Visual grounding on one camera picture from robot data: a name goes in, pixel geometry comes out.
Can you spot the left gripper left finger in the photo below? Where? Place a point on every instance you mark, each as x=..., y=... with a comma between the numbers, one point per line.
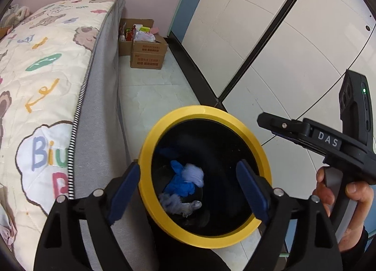
x=61, y=245

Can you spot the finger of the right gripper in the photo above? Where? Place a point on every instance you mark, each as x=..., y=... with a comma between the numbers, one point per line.
x=291, y=130

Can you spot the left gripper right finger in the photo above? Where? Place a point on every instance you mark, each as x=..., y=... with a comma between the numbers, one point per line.
x=314, y=245

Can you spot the yellow rimmed trash bin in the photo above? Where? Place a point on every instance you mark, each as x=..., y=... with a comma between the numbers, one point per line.
x=214, y=141

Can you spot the blue trash in bin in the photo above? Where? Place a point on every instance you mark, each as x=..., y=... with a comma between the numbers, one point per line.
x=184, y=183

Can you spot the cardboard box with items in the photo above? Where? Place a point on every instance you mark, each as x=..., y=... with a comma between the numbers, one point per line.
x=140, y=40

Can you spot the cartoon bear bed quilt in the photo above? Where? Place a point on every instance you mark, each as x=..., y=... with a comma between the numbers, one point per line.
x=45, y=66

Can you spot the orange brown folded duvet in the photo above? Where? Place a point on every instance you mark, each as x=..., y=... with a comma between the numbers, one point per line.
x=14, y=16

